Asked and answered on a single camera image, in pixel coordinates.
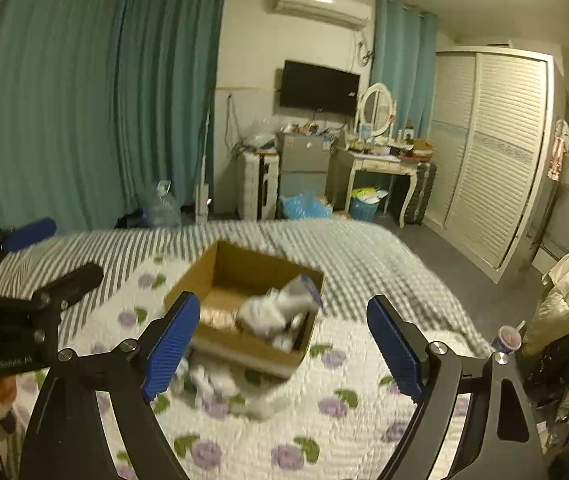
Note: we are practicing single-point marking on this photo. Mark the black wall television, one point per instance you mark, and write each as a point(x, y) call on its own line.
point(318, 87)

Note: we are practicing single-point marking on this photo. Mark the dark suitcase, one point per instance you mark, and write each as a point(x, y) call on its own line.
point(422, 192)

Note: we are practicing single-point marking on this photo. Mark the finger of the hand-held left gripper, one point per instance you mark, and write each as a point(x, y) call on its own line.
point(29, 232)
point(77, 280)

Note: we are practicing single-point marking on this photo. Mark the white dressing table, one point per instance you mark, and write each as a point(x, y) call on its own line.
point(377, 167)

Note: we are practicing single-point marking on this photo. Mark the brown cardboard box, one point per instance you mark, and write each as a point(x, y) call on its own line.
point(244, 280)

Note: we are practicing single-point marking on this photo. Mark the cream jacket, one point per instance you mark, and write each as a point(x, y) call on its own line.
point(567, 295)

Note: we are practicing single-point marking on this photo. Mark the blue plastic bag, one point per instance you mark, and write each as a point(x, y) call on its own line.
point(304, 206)

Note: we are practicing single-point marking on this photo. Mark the dark patterned garment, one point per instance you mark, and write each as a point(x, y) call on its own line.
point(564, 360)

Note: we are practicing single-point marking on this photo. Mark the grey striped blanket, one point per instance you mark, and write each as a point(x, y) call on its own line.
point(344, 255)

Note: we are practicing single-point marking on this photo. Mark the purple printed cup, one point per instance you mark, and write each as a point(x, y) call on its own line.
point(508, 337)

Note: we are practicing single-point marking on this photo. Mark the white and blue packet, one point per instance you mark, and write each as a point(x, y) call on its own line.
point(302, 294)

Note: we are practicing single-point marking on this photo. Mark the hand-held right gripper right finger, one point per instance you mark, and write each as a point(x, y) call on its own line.
point(395, 347)

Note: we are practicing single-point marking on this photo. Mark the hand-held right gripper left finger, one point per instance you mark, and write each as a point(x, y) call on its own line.
point(174, 345)

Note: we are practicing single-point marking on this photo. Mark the teal waste bin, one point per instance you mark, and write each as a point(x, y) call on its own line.
point(364, 206)

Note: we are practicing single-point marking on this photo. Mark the white oval vanity mirror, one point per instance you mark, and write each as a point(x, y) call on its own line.
point(377, 110)

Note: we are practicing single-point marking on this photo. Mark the white soft cloth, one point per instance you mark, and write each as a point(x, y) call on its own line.
point(224, 382)

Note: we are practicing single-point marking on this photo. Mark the grey mini fridge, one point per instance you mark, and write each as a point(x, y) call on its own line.
point(302, 165)

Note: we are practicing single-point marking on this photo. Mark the white louvered wardrobe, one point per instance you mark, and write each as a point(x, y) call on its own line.
point(489, 150)

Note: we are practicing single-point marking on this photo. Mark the narrow teal curtain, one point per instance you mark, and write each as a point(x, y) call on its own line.
point(404, 70)

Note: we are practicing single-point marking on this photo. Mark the white suitcase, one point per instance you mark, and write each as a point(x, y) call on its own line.
point(260, 185)

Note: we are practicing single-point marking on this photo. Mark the purple floral white quilt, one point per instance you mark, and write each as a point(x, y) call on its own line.
point(284, 425)

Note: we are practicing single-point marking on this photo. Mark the wide teal curtain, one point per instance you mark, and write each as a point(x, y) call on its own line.
point(89, 95)

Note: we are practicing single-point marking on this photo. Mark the white stick vacuum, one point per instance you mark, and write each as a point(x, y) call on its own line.
point(203, 175)

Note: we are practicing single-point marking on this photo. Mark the clear water jug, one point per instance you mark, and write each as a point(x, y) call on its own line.
point(162, 206)

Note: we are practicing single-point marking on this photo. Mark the white air conditioner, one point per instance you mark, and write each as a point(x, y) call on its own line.
point(317, 6)

